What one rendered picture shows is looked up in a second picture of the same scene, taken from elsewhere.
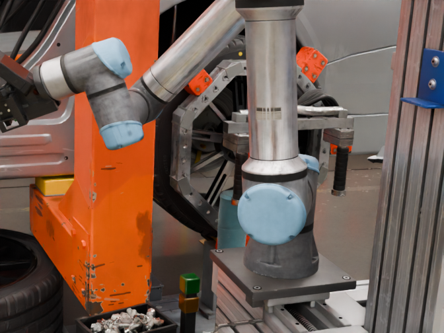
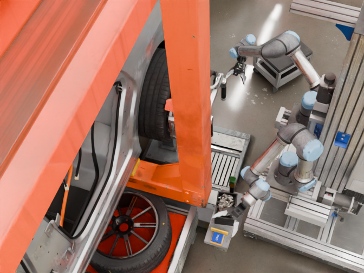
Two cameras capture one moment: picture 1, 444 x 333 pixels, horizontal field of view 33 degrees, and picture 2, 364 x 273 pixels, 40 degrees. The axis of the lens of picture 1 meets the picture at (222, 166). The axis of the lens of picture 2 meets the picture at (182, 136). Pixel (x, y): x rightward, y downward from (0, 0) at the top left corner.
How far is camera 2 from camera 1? 272 cm
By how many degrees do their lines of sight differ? 51
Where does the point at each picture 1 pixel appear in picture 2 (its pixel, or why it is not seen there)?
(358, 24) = not seen: hidden behind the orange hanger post
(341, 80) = not seen: hidden behind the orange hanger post
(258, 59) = (308, 165)
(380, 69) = not seen: hidden behind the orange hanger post
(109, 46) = (266, 186)
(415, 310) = (332, 172)
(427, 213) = (338, 158)
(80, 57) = (259, 193)
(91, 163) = (203, 181)
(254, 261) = (286, 183)
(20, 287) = (163, 213)
